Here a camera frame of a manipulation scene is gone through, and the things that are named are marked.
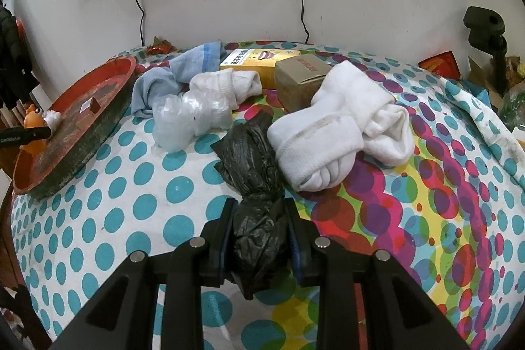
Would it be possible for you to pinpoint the red gold wrapper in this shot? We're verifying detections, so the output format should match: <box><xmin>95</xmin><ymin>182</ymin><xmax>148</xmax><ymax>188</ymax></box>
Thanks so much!
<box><xmin>145</xmin><ymin>36</ymin><xmax>177</xmax><ymax>55</ymax></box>

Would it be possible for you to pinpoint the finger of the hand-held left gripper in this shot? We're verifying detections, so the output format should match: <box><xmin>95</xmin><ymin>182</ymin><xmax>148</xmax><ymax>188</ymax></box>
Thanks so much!
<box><xmin>0</xmin><ymin>127</ymin><xmax>52</xmax><ymax>148</ymax></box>

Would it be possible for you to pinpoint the black sock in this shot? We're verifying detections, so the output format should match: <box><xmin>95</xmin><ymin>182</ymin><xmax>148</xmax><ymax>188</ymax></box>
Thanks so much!
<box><xmin>210</xmin><ymin>114</ymin><xmax>294</xmax><ymax>299</ymax></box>

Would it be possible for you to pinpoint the black clamp stand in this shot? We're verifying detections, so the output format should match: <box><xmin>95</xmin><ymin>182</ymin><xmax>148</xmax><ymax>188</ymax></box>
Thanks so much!
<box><xmin>463</xmin><ymin>6</ymin><xmax>510</xmax><ymax>96</ymax></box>

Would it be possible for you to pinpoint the white sock roll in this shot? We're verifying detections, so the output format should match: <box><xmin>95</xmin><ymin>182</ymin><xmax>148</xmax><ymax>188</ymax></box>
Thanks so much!
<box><xmin>181</xmin><ymin>90</ymin><xmax>234</xmax><ymax>137</ymax></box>
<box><xmin>43</xmin><ymin>110</ymin><xmax>63</xmax><ymax>130</ymax></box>

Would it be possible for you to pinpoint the clear plastic bag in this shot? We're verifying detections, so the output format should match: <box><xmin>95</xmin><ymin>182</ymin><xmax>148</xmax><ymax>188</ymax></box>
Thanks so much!
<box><xmin>152</xmin><ymin>93</ymin><xmax>198</xmax><ymax>152</ymax></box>

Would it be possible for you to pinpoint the yellow carton box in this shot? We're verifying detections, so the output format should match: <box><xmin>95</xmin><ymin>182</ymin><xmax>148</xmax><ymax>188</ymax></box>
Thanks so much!
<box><xmin>219</xmin><ymin>49</ymin><xmax>302</xmax><ymax>88</ymax></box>

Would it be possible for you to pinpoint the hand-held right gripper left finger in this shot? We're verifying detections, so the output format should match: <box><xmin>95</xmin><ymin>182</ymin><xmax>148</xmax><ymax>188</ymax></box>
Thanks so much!
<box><xmin>49</xmin><ymin>197</ymin><xmax>239</xmax><ymax>350</ymax></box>

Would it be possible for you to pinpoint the brown cardboard box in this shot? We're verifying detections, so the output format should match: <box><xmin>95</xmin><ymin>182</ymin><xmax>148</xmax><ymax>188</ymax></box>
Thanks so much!
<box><xmin>274</xmin><ymin>55</ymin><xmax>335</xmax><ymax>113</ymax></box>

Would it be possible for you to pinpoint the light blue sock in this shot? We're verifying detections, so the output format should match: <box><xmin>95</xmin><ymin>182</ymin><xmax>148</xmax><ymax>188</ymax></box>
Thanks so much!
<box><xmin>131</xmin><ymin>42</ymin><xmax>228</xmax><ymax>119</ymax></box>

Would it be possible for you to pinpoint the red round tray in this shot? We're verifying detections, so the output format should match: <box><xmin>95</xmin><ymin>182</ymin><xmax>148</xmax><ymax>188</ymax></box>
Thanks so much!
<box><xmin>12</xmin><ymin>55</ymin><xmax>138</xmax><ymax>200</ymax></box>

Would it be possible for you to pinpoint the polka-dot tablecloth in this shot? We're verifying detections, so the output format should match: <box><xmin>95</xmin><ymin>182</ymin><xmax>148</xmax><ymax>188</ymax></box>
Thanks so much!
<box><xmin>10</xmin><ymin>40</ymin><xmax>519</xmax><ymax>350</ymax></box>

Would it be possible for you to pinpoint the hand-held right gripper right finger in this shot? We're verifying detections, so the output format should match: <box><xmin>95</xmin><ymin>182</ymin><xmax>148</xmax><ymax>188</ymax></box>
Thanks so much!
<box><xmin>284</xmin><ymin>197</ymin><xmax>472</xmax><ymax>350</ymax></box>

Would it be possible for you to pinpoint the red snack packet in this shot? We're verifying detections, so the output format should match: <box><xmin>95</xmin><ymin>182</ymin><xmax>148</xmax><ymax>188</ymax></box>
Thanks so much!
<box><xmin>418</xmin><ymin>51</ymin><xmax>462</xmax><ymax>80</ymax></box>

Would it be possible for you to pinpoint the long white sock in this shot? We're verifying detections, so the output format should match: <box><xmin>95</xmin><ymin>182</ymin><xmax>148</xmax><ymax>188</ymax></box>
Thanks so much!
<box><xmin>311</xmin><ymin>61</ymin><xmax>417</xmax><ymax>167</ymax></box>

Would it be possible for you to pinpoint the dark jacket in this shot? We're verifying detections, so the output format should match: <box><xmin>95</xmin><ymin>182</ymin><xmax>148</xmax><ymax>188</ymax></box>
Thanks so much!
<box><xmin>0</xmin><ymin>1</ymin><xmax>38</xmax><ymax>109</ymax></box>

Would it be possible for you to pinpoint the small white sock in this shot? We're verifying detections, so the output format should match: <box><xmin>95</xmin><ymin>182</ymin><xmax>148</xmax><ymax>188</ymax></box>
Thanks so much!
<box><xmin>189</xmin><ymin>70</ymin><xmax>263</xmax><ymax>113</ymax></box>

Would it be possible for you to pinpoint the orange rubber toy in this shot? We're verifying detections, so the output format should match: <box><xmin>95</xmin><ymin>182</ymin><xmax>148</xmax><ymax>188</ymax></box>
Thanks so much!
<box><xmin>22</xmin><ymin>104</ymin><xmax>51</xmax><ymax>146</ymax></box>

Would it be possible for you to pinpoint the beige radiator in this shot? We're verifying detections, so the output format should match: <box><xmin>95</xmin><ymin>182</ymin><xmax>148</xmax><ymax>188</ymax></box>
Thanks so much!
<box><xmin>0</xmin><ymin>100</ymin><xmax>34</xmax><ymax>131</ymax></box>

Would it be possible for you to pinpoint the green plastic bag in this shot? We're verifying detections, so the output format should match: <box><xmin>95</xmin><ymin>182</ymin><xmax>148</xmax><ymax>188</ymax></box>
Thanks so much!
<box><xmin>496</xmin><ymin>88</ymin><xmax>525</xmax><ymax>131</ymax></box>

